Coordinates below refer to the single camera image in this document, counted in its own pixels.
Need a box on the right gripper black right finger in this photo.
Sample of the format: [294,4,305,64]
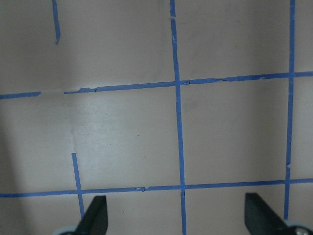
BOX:
[245,193,293,235]

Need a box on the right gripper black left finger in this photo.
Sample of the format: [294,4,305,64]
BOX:
[76,195,108,235]

